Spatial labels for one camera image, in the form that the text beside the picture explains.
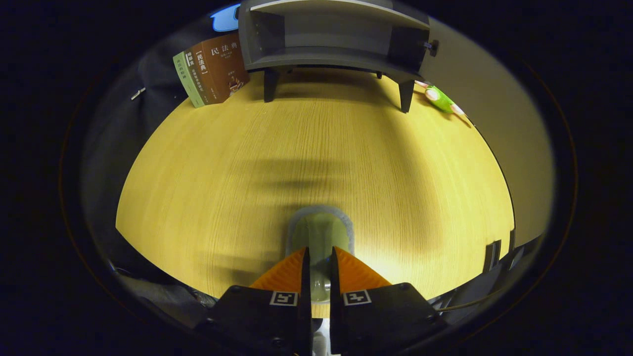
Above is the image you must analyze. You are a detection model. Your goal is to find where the thick brown book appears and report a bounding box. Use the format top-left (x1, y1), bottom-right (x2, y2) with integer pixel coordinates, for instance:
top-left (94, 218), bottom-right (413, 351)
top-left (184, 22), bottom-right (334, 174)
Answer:
top-left (195, 34), bottom-right (250, 105)

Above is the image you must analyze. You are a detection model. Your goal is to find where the green object with grey base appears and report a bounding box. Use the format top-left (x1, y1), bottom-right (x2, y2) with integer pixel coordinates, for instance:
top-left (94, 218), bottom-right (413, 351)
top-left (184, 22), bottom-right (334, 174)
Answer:
top-left (286, 205), bottom-right (355, 303)

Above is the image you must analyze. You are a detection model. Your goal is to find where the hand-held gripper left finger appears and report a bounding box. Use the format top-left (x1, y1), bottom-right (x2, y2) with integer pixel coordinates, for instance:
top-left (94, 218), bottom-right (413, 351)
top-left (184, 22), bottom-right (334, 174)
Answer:
top-left (194, 246), bottom-right (313, 356)

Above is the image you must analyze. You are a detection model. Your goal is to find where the black backdrop cloth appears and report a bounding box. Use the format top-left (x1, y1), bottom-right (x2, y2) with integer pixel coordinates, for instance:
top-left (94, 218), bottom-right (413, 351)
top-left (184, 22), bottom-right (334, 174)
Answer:
top-left (82, 5), bottom-right (243, 238)

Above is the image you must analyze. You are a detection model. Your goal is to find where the black door handle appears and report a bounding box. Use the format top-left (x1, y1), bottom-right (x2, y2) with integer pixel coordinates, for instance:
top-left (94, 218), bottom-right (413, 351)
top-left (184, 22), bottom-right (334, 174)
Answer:
top-left (484, 240), bottom-right (502, 272)

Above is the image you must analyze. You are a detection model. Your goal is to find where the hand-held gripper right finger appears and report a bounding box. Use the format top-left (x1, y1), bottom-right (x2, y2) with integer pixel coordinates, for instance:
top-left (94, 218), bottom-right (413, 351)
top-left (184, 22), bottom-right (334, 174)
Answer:
top-left (329, 246), bottom-right (447, 356)

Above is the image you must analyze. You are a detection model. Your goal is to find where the green toy with pink ends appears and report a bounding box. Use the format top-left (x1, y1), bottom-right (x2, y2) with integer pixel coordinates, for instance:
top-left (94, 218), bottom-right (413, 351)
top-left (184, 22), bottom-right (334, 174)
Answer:
top-left (414, 79), bottom-right (468, 118)

